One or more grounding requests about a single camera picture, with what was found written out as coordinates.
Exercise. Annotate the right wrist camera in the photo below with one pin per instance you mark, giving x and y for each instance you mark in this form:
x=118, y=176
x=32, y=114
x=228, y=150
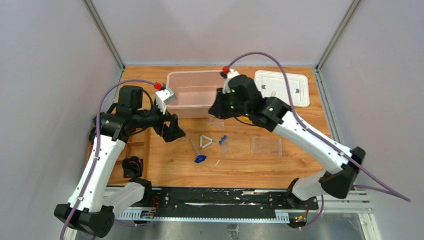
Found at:
x=228, y=74

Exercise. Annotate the blue capped tube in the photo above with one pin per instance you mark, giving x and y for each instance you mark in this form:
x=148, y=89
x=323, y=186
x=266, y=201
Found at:
x=221, y=148
x=225, y=138

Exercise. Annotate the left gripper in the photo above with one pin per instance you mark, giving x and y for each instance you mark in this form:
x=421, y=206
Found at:
x=165, y=122

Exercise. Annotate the white plastic lid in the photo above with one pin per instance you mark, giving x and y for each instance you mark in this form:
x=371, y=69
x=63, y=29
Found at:
x=268, y=81

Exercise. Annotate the pink plastic bin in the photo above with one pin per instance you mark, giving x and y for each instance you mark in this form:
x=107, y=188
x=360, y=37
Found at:
x=195, y=92

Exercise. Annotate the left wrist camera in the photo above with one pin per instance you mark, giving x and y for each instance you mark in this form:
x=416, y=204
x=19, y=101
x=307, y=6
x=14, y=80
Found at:
x=164, y=98

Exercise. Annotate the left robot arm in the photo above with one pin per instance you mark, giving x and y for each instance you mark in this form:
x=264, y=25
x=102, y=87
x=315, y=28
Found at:
x=87, y=209

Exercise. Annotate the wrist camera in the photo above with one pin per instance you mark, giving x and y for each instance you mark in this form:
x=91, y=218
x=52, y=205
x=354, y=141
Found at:
x=164, y=98
x=228, y=74

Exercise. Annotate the rolled dark floral tie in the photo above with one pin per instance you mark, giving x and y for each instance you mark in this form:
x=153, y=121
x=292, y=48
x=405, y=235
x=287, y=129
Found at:
x=132, y=167

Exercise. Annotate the blue plastic clip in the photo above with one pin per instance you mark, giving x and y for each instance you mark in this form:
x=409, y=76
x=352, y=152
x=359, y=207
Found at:
x=200, y=158

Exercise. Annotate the clay pipe triangle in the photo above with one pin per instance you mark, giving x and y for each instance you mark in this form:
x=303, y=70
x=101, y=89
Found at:
x=205, y=141

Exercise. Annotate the clear plastic funnel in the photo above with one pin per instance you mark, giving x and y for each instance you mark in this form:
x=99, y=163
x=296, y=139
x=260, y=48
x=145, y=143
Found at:
x=218, y=123

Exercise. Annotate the wooden compartment tray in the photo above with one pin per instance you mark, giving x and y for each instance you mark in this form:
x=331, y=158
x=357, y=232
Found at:
x=138, y=145

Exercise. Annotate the clear well plate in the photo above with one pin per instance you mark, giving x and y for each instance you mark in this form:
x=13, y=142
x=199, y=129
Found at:
x=266, y=146

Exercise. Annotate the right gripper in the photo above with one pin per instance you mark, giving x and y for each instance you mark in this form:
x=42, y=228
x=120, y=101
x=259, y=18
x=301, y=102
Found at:
x=218, y=109

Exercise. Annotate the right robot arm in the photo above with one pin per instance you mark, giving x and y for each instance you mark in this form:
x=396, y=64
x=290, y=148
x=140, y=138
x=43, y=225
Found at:
x=341, y=163

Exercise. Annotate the glass graduated tube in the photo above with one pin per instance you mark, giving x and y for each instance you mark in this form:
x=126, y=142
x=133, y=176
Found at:
x=194, y=146

